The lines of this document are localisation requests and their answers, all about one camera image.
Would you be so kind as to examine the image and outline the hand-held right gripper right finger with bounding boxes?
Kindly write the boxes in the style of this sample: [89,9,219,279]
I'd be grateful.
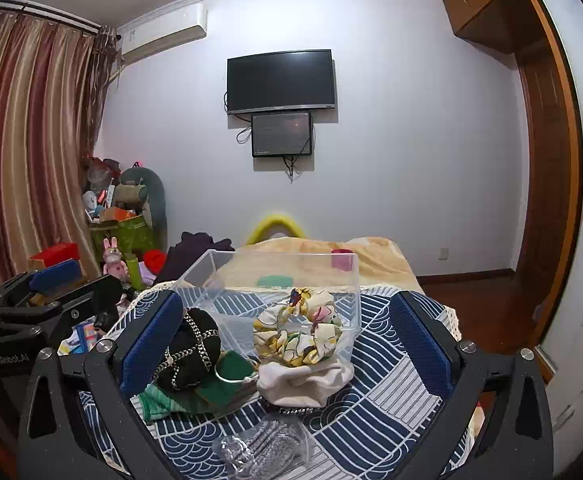
[389,290,555,480]

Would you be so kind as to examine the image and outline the black scrunchie with chain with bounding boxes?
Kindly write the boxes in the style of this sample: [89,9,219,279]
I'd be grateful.
[156,306,222,392]

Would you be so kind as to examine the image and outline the clear plastic box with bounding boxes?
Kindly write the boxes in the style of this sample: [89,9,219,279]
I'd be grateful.
[172,249,362,357]

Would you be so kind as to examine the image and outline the wooden overhead cabinet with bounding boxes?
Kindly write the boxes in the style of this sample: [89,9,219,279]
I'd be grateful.
[441,0,548,54]

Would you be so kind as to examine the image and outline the grey plush toy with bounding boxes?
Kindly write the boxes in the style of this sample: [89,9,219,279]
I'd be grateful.
[120,166,167,242]

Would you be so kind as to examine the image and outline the colourful booklet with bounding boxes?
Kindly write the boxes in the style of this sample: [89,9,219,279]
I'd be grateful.
[60,321,103,356]

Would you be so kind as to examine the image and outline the green shopping bag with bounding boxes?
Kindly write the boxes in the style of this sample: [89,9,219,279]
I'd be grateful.
[90,214,160,262]

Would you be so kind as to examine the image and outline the green flat pad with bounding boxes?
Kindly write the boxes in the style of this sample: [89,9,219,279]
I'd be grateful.
[256,274,293,290]

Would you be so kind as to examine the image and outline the dark purple clothes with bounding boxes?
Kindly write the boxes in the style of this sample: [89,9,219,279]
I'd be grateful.
[159,231,235,277]

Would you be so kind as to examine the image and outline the floral yellow scrunchie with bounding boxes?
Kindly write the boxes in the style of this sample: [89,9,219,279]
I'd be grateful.
[252,287,345,369]

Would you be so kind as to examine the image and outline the blue white patterned tablecloth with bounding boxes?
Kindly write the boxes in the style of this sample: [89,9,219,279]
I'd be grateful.
[59,280,478,480]

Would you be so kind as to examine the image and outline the yellow blanket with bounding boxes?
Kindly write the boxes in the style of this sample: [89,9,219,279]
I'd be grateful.
[216,236,425,297]

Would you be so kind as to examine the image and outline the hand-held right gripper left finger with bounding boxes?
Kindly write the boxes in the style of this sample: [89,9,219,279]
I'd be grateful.
[16,290,185,480]

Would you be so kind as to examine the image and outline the pink bunny toy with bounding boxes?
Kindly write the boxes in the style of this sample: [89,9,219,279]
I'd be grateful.
[102,236,131,281]

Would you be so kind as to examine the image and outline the dark green pouch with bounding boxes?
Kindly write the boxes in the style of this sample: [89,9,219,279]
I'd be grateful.
[194,350,260,407]

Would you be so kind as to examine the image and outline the black wall television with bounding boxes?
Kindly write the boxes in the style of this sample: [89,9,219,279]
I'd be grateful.
[226,49,335,116]

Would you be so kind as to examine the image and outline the beige cloth pouch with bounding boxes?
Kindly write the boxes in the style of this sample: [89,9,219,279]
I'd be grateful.
[256,357,355,409]

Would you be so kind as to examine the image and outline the red box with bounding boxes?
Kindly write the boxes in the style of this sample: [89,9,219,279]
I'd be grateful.
[28,242,80,272]

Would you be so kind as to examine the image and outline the small black wall monitor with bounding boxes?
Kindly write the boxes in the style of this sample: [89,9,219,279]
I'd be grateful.
[251,111,313,158]

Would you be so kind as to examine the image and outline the light green striped cloth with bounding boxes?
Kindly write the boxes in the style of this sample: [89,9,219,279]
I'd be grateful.
[136,382,232,424]

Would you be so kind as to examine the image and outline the yellow ring cushion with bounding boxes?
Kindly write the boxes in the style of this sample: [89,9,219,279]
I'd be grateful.
[246,213,309,247]

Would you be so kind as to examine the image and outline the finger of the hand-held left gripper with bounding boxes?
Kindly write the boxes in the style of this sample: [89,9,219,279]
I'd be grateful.
[0,276,125,347]
[0,259,85,313]

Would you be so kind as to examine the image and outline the striped brown curtain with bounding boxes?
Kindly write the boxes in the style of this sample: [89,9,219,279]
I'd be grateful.
[0,7,118,291]

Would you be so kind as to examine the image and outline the red cloth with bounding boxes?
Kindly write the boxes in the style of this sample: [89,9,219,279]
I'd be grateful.
[144,250,168,277]

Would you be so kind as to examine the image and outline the clear bag silver chain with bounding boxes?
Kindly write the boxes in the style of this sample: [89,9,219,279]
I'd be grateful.
[212,412,318,480]

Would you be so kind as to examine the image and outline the black monitor cable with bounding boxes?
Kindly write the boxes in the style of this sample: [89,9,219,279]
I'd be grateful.
[282,155,303,182]

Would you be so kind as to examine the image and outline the white air conditioner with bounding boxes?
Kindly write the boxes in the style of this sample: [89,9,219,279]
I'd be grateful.
[116,3,208,66]

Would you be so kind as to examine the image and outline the wooden door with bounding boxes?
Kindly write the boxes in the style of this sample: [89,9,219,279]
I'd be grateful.
[514,55,583,357]

